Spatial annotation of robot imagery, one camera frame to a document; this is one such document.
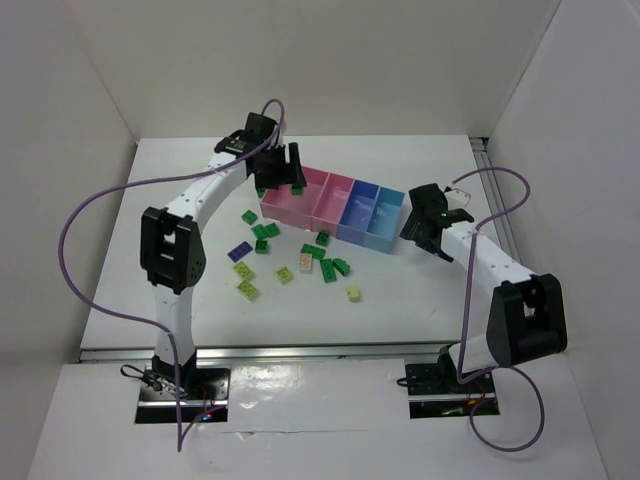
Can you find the large pink container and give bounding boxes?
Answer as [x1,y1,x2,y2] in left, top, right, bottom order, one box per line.
[260,167,329,230]

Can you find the green lego brick pair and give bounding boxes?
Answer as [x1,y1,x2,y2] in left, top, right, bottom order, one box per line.
[265,223,280,238]
[251,224,269,240]

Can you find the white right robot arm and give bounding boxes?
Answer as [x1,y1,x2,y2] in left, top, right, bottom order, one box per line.
[400,183,568,385]

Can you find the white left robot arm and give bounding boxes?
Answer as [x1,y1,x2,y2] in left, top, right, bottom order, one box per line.
[140,142,306,386]

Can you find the green lego near containers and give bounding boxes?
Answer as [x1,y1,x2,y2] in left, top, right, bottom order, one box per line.
[315,231,331,248]

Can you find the light blue container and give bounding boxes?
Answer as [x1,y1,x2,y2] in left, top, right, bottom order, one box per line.
[363,187,405,254]

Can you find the small pink container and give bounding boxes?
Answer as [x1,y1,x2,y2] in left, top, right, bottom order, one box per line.
[311,173,355,237]

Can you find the green lego brick small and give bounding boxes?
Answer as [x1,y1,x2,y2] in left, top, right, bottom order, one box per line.
[255,240,269,254]

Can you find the purple lego brick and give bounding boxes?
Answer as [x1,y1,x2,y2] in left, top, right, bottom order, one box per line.
[227,241,253,263]

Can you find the purple blue container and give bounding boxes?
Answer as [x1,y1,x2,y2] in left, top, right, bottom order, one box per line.
[337,180,380,246]

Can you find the green flat lego brick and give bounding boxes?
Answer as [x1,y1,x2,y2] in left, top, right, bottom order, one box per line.
[301,244,326,260]

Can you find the lime lego brick upper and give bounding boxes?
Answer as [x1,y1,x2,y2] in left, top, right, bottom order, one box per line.
[233,261,254,281]

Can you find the lime lego brick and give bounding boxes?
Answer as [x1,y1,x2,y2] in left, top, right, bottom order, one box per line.
[346,286,361,303]
[276,267,293,285]
[236,280,260,301]
[233,261,254,281]

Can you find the tan lego brick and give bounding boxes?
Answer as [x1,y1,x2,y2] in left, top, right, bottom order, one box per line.
[299,253,313,274]

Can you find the lime lego brick middle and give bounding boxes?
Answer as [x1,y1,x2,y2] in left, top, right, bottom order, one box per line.
[276,267,293,285]

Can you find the lime lego brick lower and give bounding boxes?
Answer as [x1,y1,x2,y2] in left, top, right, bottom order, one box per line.
[236,280,260,301]

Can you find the green long lego brick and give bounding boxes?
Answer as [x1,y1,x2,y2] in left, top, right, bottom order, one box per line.
[320,258,337,284]

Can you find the lime lego brick right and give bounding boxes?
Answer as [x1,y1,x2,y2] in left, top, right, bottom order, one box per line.
[346,286,361,303]

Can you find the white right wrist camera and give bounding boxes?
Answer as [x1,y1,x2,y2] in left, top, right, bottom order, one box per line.
[444,186,471,209]

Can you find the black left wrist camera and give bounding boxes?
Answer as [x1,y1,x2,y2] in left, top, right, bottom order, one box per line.
[214,112,278,156]

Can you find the aluminium rail right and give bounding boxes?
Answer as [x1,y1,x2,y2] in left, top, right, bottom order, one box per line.
[469,137,521,261]

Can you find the aluminium rail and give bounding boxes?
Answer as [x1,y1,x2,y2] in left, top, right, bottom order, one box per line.
[79,342,446,363]
[469,137,521,261]

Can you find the aluminium rail front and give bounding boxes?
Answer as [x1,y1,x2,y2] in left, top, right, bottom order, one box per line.
[79,342,446,363]

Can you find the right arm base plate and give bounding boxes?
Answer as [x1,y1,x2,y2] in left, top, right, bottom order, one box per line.
[396,362,500,419]

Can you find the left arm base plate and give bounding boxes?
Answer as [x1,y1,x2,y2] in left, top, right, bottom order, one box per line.
[134,365,231,425]

